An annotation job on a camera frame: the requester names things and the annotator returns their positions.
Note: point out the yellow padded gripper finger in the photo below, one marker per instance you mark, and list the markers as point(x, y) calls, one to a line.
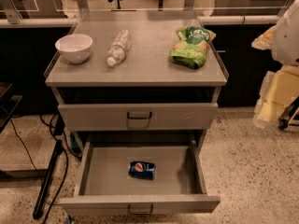
point(279, 89)

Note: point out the blue pepsi can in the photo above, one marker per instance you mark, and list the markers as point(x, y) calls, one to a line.
point(142, 170)

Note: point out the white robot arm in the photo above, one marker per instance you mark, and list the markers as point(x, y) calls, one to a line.
point(283, 38)

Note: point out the grey drawer cabinet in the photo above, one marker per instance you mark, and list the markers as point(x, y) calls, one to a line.
point(146, 76)

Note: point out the open grey middle drawer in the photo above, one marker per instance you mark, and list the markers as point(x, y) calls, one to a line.
point(139, 180)

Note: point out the grey top drawer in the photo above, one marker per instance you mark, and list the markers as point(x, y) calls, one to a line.
point(123, 117)

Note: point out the green chip bag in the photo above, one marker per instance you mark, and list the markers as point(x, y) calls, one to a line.
point(192, 45)

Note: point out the clear plastic water bottle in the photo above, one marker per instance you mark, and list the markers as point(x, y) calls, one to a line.
point(119, 48)

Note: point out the white ceramic bowl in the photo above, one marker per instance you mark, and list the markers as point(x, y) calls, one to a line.
point(75, 48)

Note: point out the black floor stand bar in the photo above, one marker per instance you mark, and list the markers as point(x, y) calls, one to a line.
point(38, 211)

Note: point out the dark side table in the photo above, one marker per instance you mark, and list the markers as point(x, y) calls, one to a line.
point(8, 102)

